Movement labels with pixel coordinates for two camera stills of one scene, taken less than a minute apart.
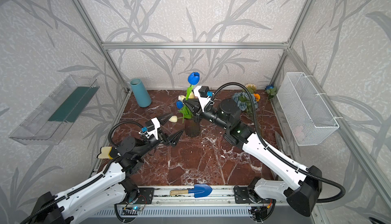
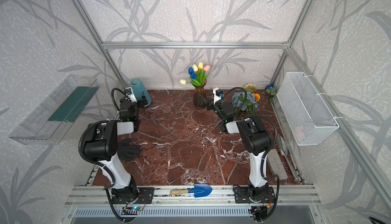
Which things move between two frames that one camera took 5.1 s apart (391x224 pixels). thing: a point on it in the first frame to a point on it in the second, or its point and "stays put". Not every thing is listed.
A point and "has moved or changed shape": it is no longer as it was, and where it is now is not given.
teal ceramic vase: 141,95 stays put
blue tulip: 179,104 to 190,70
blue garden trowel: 199,191 stays put
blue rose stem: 272,91 stays put
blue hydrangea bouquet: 244,102 stays put
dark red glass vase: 191,128 has moved or changed shape
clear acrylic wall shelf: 49,124 stays put
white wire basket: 309,120 stays put
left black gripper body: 145,145 to 135,107
